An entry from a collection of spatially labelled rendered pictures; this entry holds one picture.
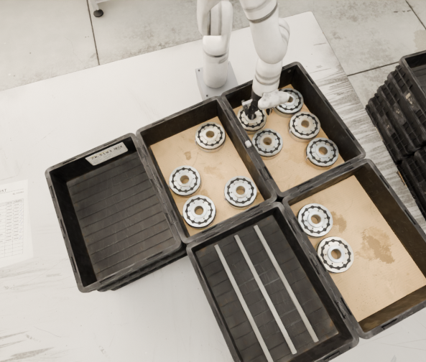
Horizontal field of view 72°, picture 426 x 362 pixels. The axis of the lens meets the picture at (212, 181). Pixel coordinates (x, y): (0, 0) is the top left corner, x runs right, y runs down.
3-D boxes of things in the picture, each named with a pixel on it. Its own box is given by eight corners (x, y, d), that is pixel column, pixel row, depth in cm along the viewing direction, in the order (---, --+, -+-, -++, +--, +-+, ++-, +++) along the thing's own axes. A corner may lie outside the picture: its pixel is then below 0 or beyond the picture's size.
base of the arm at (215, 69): (200, 71, 116) (199, 38, 100) (222, 65, 117) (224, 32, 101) (207, 90, 114) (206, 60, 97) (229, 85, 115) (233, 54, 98)
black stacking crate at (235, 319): (190, 251, 92) (184, 246, 81) (273, 210, 95) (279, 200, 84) (248, 386, 79) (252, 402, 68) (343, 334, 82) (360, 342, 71)
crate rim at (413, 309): (278, 201, 86) (279, 199, 84) (365, 159, 89) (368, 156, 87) (358, 340, 73) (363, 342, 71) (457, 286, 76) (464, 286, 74)
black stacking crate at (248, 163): (144, 147, 105) (134, 131, 94) (219, 114, 108) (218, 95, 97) (189, 249, 92) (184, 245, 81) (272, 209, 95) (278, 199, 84)
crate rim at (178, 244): (47, 172, 93) (42, 169, 90) (136, 133, 96) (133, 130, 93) (83, 295, 80) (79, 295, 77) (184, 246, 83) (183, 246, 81)
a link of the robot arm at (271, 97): (259, 111, 84) (262, 98, 78) (246, 81, 88) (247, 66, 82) (289, 102, 85) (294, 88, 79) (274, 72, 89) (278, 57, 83)
